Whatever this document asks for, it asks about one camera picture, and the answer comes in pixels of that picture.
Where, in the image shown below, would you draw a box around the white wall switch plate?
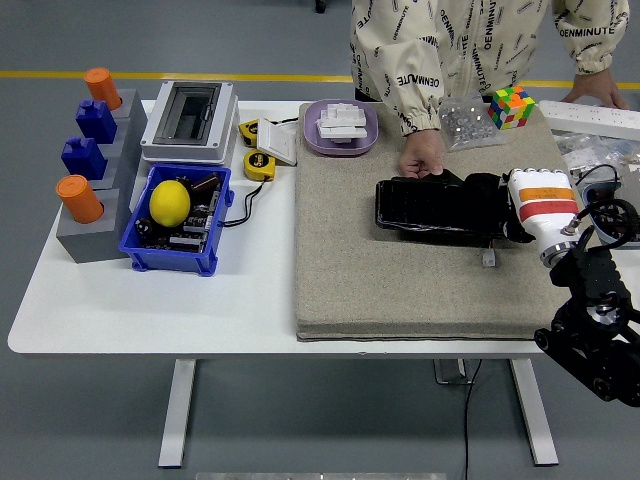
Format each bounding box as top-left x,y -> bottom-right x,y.
256,119 -> 300,166

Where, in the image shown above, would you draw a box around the person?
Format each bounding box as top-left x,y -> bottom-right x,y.
349,0 -> 630,105

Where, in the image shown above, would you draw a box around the colourful puzzle cube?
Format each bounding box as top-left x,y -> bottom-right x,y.
487,85 -> 537,131

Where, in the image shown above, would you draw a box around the grey white electrical box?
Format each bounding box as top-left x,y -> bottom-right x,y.
139,80 -> 240,167

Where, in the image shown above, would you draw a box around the yellow lemon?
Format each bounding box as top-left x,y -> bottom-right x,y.
149,179 -> 192,229

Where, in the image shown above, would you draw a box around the purple tray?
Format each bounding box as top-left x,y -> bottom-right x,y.
303,98 -> 380,157

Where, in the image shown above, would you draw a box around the hanging black cable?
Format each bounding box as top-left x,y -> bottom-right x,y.
462,359 -> 485,480

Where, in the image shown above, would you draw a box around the white power strip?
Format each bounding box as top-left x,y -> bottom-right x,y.
538,99 -> 640,142

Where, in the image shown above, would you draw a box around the person's left hand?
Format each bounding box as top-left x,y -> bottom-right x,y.
562,69 -> 630,110

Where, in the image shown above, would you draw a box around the blue plastic bin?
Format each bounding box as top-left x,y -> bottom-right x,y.
118,163 -> 235,277

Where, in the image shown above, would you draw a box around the white table leg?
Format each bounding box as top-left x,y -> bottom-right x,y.
509,358 -> 560,467
158,358 -> 199,470

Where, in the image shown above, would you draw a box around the dark circuit board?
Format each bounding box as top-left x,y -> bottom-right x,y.
135,187 -> 224,251

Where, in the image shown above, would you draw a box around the stack of white switches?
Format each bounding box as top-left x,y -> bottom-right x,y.
314,99 -> 370,145

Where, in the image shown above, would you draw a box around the grey stepped block holder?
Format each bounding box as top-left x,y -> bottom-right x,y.
55,88 -> 150,265

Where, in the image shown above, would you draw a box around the grey metal bracket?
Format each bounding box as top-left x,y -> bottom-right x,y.
433,358 -> 476,385

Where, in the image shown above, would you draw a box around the orange cylinder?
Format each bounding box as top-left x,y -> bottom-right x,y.
55,174 -> 105,225
83,67 -> 124,111

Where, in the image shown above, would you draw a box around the clear bag of metal nuts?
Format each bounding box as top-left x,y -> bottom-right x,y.
438,91 -> 509,153

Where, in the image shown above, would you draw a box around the grey-brown mat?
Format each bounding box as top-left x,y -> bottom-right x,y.
294,102 -> 621,344

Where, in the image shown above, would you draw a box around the black rag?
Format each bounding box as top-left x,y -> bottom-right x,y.
462,172 -> 509,231

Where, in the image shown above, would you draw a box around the yellow tape measure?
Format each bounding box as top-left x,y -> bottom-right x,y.
239,118 -> 271,148
243,148 -> 277,181

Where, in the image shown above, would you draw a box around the clear plastic bags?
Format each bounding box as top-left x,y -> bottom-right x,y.
553,128 -> 640,177

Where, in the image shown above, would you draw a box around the blue block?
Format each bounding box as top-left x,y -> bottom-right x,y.
75,98 -> 119,145
61,136 -> 109,181

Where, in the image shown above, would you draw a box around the person's right hand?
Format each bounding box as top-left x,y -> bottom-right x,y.
397,129 -> 445,180

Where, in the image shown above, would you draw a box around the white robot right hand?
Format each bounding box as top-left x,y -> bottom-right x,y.
498,168 -> 582,251

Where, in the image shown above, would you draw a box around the thin black cable loop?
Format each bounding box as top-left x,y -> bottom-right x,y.
572,163 -> 622,190

